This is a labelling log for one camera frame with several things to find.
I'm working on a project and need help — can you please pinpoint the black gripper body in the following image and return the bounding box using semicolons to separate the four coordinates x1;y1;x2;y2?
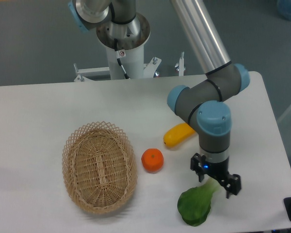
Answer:
200;155;229;182

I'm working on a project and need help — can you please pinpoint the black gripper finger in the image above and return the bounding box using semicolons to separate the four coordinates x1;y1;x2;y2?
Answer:
190;153;206;183
218;173;242;199

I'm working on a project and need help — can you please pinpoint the green leafy vegetable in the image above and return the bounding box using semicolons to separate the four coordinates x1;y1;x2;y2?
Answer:
177;178;221;227

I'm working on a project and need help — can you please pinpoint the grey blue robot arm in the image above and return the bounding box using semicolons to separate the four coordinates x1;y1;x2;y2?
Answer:
68;0;250;195

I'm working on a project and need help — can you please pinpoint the yellow mango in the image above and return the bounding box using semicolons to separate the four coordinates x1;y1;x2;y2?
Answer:
163;123;195;148

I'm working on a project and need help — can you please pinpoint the orange tangerine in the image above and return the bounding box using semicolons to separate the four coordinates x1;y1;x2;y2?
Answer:
141;148;164;173

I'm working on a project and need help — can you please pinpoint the woven wicker basket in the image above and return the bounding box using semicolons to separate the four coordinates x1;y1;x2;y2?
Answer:
62;121;138;215

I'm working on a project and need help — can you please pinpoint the blue object top right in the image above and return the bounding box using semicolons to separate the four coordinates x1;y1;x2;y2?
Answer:
276;0;291;21

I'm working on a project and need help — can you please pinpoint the white metal base frame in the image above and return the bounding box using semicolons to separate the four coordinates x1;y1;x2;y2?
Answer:
74;52;186;82

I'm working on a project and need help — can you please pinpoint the black white cable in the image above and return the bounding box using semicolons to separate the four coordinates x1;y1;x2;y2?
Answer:
113;38;131;80

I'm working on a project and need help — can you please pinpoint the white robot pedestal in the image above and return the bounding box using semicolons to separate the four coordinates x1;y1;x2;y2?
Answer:
96;13;150;80

